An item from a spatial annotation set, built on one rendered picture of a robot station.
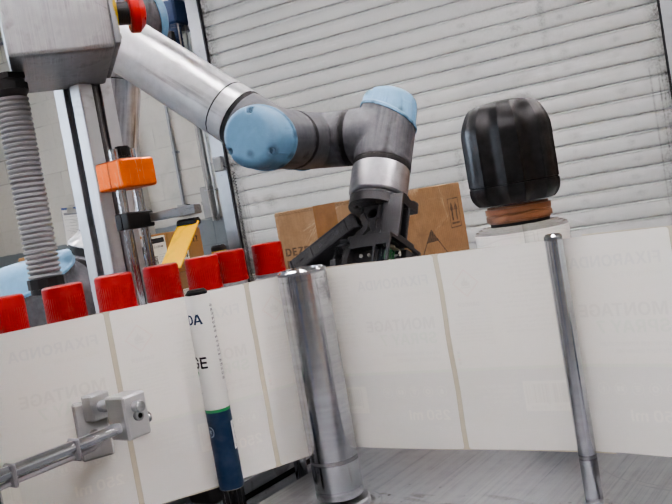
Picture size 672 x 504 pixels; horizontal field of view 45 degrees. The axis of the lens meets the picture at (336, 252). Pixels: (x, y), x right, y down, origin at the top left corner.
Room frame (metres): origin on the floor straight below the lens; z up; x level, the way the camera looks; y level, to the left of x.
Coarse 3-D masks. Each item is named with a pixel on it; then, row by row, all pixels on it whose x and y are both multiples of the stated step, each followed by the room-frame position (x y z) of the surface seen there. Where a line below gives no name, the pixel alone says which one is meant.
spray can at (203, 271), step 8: (200, 256) 0.80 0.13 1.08; (208, 256) 0.78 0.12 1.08; (216, 256) 0.79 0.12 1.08; (192, 264) 0.78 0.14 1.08; (200, 264) 0.78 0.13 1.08; (208, 264) 0.78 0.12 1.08; (216, 264) 0.79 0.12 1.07; (192, 272) 0.78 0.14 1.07; (200, 272) 0.78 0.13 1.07; (208, 272) 0.78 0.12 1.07; (216, 272) 0.78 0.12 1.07; (192, 280) 0.78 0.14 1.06; (200, 280) 0.78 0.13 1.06; (208, 280) 0.78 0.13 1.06; (216, 280) 0.78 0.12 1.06; (192, 288) 0.78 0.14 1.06; (208, 288) 0.78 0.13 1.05; (216, 288) 0.78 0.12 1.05
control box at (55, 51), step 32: (0, 0) 0.71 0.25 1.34; (32, 0) 0.72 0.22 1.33; (64, 0) 0.73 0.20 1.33; (96, 0) 0.74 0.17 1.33; (32, 32) 0.72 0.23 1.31; (64, 32) 0.73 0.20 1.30; (96, 32) 0.74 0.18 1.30; (32, 64) 0.75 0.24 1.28; (64, 64) 0.77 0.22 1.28; (96, 64) 0.79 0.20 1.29
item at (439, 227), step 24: (408, 192) 1.46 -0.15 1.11; (432, 192) 1.53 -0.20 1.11; (456, 192) 1.61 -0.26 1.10; (288, 216) 1.51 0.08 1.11; (312, 216) 1.47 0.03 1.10; (336, 216) 1.44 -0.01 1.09; (432, 216) 1.52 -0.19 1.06; (456, 216) 1.60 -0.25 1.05; (288, 240) 1.51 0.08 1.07; (312, 240) 1.48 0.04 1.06; (408, 240) 1.44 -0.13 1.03; (432, 240) 1.51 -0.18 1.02; (456, 240) 1.58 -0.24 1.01; (288, 264) 1.52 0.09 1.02
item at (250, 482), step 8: (288, 464) 0.78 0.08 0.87; (264, 472) 0.75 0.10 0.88; (272, 472) 0.76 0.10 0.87; (280, 472) 0.77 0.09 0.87; (288, 472) 0.79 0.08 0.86; (248, 480) 0.73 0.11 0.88; (256, 480) 0.74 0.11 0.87; (264, 480) 0.75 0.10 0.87; (272, 480) 0.77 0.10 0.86; (280, 480) 0.77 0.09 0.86; (288, 480) 0.78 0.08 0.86; (248, 488) 0.73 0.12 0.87; (256, 488) 0.74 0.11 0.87; (264, 488) 0.76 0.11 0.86; (272, 488) 0.76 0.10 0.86; (280, 488) 0.76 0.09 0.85; (248, 496) 0.74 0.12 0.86; (256, 496) 0.74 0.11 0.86; (264, 496) 0.75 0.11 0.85
